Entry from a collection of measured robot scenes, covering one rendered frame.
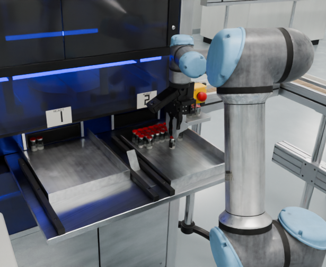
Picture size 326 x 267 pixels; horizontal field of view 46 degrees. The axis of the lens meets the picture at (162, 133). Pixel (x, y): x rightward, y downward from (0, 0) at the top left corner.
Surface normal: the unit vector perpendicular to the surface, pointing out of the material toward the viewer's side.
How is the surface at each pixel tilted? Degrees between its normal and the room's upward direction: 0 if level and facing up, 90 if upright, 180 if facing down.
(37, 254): 90
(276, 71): 106
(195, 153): 0
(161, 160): 0
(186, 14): 90
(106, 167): 0
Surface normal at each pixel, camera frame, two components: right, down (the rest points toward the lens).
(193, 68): 0.22, 0.44
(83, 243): 0.54, 0.40
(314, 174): -0.84, 0.22
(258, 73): 0.31, 0.13
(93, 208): 0.04, -0.89
